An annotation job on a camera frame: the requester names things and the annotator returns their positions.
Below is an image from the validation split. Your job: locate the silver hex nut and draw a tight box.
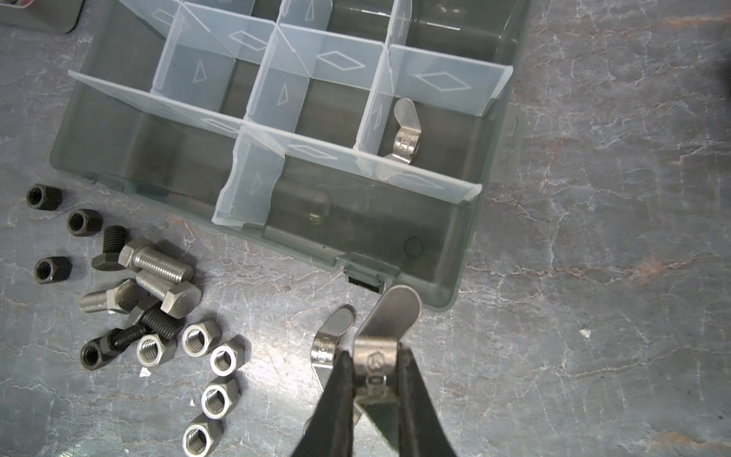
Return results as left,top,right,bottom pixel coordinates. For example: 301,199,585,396
209,338,247,377
136,334,177,369
201,377,241,420
182,319,222,358
182,413,224,457

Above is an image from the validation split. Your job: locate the green compartment organizer box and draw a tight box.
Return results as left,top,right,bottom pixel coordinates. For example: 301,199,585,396
49,1,533,312

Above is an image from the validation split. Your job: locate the silver wing nut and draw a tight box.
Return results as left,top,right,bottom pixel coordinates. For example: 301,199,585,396
310,305,355,390
352,285,423,451
386,98,423,165

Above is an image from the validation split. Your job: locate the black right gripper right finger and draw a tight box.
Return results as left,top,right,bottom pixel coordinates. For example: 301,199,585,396
397,346,456,457

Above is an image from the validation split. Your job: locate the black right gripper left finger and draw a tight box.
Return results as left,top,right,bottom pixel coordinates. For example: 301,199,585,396
292,352,355,457

